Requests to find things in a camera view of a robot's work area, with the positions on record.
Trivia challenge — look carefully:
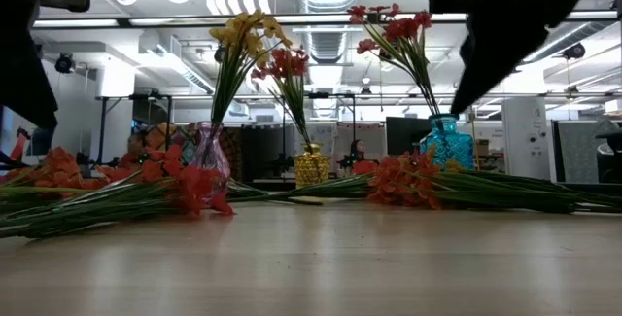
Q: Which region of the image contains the blue glass vase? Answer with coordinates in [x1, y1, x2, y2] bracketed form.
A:
[419, 113, 475, 170]

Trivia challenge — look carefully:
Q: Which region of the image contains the pink glass vase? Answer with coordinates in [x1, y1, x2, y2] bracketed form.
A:
[187, 121, 232, 205]

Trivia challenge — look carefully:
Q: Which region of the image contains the yellow glass vase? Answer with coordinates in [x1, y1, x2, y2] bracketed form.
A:
[293, 141, 331, 190]

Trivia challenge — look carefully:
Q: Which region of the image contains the black computer monitor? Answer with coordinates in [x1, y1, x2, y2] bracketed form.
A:
[27, 125, 57, 158]
[386, 116, 432, 158]

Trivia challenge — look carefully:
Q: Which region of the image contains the white tall cabinet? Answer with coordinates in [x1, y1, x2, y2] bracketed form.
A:
[501, 96, 553, 174]

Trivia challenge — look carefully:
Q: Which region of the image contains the black overhead beam with lights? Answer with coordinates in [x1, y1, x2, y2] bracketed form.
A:
[31, 11, 622, 29]

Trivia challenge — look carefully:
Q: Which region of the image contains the grey partition panel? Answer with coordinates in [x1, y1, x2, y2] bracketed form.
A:
[553, 120, 608, 184]

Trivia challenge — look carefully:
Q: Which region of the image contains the person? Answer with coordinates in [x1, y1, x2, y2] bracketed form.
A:
[125, 133, 147, 157]
[347, 139, 369, 169]

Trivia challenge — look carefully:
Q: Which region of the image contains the colourful patterned cloth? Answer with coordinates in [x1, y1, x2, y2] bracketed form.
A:
[145, 122, 195, 166]

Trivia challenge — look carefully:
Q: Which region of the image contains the white rectangular ceiling duct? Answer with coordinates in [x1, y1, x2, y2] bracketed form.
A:
[138, 31, 249, 117]

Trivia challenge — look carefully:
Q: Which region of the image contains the black background workstation frame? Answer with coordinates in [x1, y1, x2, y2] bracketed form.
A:
[95, 92, 359, 161]

